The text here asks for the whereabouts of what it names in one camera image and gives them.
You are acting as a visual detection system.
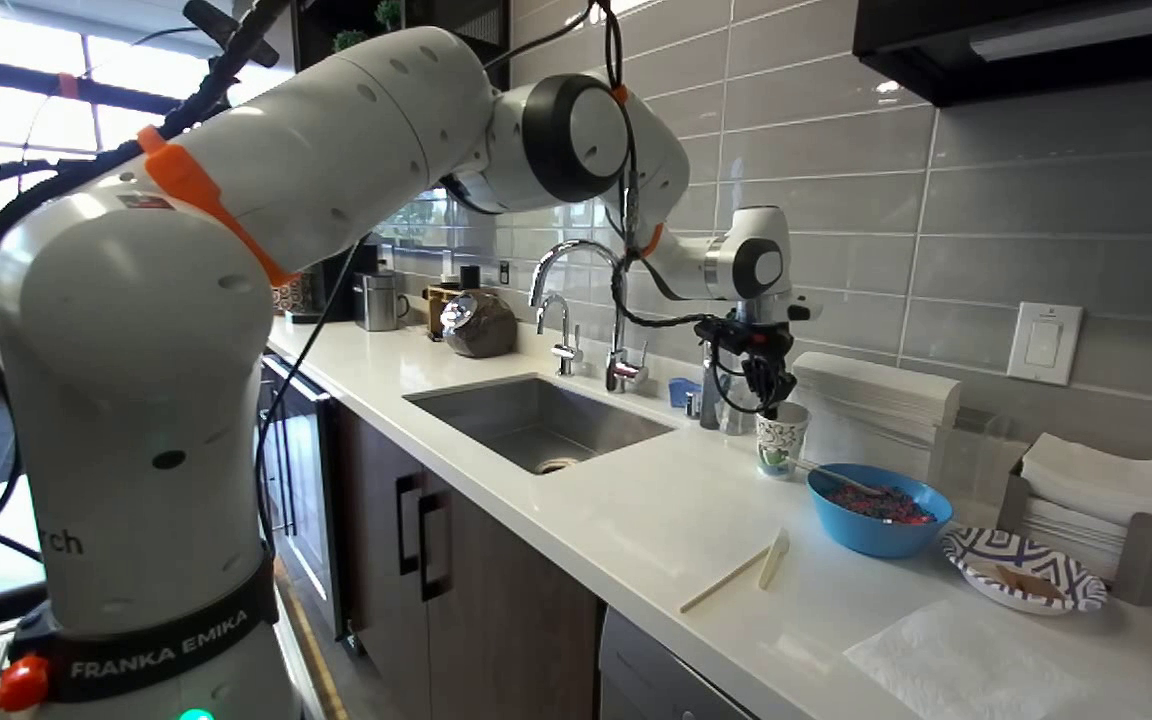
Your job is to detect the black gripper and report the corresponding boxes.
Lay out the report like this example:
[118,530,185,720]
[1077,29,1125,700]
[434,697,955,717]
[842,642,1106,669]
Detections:
[732,317,802,420]

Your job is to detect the colourful small beads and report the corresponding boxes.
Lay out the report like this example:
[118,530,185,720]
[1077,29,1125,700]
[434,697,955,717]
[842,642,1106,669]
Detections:
[826,477,936,530]

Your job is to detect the blue plastic bowl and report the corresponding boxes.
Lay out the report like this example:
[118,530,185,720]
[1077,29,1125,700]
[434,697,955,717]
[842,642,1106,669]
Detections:
[804,461,962,561]

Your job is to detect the folded white paper towels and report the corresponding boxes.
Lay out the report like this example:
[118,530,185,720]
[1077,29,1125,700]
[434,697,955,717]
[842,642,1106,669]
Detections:
[792,346,968,450]

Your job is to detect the tall chrome faucet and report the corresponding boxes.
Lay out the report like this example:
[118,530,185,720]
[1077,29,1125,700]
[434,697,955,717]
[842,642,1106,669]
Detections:
[523,234,650,397]

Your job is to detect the short wooden chopstick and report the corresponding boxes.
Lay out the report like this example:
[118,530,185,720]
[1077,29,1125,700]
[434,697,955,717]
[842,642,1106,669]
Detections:
[756,529,792,590]

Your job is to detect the long wooden chopstick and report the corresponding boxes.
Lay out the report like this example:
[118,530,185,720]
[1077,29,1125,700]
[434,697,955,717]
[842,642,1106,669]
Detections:
[678,535,783,617]

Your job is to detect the small chrome faucet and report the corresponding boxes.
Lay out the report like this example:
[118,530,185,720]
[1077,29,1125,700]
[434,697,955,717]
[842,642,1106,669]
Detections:
[533,293,588,379]

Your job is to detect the clear acrylic towel holder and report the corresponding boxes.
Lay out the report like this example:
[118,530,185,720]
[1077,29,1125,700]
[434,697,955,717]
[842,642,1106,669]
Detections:
[792,385,1027,510]

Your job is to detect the stainless steel sink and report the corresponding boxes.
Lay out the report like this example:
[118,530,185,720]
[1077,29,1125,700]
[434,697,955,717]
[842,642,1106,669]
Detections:
[401,371,678,478]

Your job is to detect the kettle on counter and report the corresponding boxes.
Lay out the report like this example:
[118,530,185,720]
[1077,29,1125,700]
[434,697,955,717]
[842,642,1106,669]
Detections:
[417,260,523,360]

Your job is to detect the patterned paper plate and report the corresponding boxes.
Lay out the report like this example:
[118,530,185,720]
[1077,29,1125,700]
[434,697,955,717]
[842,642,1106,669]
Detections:
[939,519,1114,618]

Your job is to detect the white napkin stack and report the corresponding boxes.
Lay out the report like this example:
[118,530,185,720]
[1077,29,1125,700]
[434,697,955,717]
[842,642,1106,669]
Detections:
[1013,429,1152,549]

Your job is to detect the white paper towel sheet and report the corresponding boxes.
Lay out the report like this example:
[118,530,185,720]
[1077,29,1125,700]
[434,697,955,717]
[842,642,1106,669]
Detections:
[842,590,1100,720]

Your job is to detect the brown wooden cabinet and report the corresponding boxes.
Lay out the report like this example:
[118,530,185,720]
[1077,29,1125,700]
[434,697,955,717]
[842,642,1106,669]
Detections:
[329,397,759,720]

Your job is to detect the black range hood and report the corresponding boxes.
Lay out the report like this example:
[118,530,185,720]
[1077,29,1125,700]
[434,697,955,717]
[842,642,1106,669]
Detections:
[851,0,1152,113]

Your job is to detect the metal canister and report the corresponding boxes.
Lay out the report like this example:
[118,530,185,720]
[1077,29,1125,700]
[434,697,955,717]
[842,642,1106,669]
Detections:
[358,267,413,335]

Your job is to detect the black coffee maker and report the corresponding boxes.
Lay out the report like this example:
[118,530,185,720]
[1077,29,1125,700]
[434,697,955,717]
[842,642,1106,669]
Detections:
[283,234,382,326]

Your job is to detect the black built-in appliance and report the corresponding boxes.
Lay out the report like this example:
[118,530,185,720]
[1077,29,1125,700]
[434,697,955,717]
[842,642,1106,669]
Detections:
[254,352,347,631]

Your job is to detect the red round button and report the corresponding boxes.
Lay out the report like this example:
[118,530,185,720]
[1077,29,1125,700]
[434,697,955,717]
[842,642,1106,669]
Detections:
[0,651,56,717]

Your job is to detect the white light switch plate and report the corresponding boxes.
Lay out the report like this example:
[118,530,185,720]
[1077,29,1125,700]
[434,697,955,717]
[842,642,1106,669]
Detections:
[1005,295,1087,391]

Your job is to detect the black cabinet handle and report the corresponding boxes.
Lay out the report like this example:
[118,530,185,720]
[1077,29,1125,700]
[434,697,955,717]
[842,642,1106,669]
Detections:
[392,469,434,581]
[413,489,457,604]

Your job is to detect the black wall shelf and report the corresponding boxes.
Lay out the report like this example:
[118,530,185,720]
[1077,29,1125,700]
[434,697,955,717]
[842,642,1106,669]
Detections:
[287,0,512,74]

